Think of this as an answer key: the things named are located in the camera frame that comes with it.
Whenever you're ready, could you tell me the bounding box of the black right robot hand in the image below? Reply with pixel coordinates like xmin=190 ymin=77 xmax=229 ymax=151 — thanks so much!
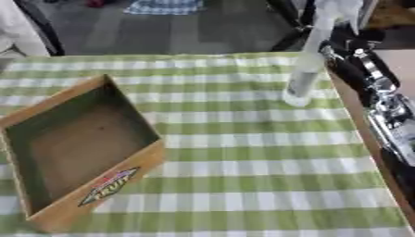
xmin=318 ymin=24 xmax=402 ymax=108

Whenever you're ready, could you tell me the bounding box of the clear plastic bottle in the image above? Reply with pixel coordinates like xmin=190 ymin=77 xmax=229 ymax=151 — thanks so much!
xmin=280 ymin=0 xmax=367 ymax=108

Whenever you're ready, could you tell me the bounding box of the black tripod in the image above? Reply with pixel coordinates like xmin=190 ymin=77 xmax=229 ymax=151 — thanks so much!
xmin=266 ymin=0 xmax=320 ymax=53

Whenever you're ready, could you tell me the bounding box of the blue white checked cloth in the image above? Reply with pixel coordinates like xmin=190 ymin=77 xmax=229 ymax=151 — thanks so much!
xmin=121 ymin=0 xmax=208 ymax=16

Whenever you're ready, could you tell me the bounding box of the tan cardboard box green inside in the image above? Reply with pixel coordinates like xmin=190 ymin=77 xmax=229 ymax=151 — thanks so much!
xmin=0 ymin=73 xmax=168 ymax=234

